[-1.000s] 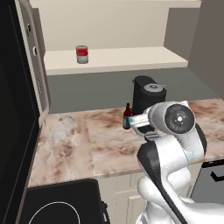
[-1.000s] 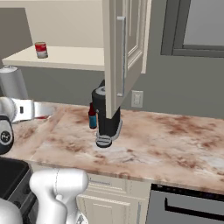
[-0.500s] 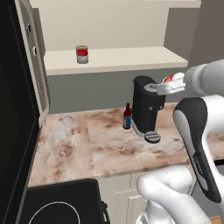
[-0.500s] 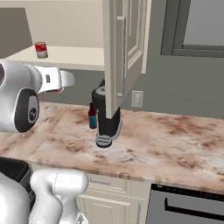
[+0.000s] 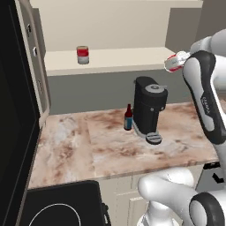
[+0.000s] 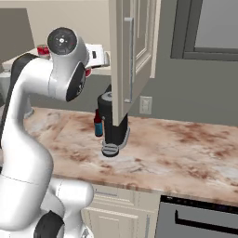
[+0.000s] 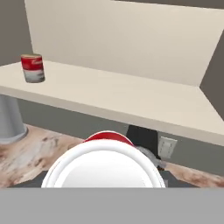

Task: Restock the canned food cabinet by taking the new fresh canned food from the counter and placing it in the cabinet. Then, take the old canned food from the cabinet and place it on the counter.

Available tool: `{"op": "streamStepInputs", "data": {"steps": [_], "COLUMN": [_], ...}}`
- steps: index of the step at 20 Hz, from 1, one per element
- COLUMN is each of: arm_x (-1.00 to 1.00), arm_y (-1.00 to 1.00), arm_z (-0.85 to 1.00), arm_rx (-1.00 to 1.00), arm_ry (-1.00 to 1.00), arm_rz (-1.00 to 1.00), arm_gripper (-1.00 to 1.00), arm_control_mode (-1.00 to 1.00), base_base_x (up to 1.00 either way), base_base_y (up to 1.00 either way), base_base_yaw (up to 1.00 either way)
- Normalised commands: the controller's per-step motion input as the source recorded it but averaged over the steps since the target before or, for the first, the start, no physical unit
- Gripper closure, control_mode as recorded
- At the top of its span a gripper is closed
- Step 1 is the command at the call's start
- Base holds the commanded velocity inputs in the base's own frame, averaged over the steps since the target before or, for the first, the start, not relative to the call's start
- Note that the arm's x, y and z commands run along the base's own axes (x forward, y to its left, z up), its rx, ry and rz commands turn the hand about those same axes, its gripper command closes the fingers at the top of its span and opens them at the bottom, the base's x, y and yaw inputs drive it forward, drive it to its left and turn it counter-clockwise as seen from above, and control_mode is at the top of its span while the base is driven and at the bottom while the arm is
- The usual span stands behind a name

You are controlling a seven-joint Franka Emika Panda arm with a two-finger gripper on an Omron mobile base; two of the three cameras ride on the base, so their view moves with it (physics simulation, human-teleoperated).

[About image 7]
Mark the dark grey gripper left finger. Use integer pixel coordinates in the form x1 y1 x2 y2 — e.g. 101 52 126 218
7 170 50 189

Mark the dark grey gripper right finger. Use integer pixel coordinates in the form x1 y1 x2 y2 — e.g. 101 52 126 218
158 168 203 189

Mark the red and white food can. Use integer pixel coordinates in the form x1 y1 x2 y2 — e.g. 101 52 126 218
20 53 46 84

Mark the beige open cabinet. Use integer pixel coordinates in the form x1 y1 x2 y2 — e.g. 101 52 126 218
0 0 224 147

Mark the grey lumpy object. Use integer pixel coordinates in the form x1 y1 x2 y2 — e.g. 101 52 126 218
136 145 168 172

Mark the black box-shaped object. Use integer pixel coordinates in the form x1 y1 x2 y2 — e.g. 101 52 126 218
125 124 160 160

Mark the grey cylindrical container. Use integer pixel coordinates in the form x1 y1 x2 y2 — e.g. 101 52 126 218
0 94 30 145

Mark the white wall socket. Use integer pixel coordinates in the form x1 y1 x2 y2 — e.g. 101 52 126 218
157 136 179 160

